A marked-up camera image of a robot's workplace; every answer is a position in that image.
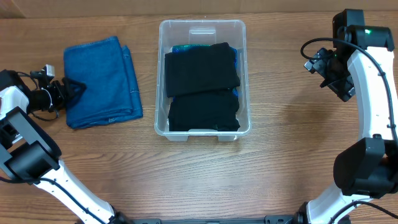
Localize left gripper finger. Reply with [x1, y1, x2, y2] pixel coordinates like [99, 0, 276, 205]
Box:
[63, 88, 86, 108]
[62, 77, 86, 90]

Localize blue denim jeans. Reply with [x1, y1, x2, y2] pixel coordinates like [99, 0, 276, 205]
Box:
[63, 36, 143, 129]

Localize shiny blue sequin cloth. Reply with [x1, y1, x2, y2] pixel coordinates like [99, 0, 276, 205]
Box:
[170, 43, 240, 98]

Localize black cloth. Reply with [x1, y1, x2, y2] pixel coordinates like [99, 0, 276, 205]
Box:
[168, 90, 240, 131]
[164, 42, 241, 98]

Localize clear plastic storage bin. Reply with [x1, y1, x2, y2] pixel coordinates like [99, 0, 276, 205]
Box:
[154, 19, 251, 141]

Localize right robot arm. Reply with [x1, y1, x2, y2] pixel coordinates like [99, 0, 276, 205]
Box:
[282, 9, 397, 223]

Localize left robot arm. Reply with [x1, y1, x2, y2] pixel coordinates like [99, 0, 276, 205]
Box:
[1, 65, 130, 223]

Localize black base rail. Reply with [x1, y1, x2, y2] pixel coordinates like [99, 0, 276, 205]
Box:
[111, 215, 294, 224]

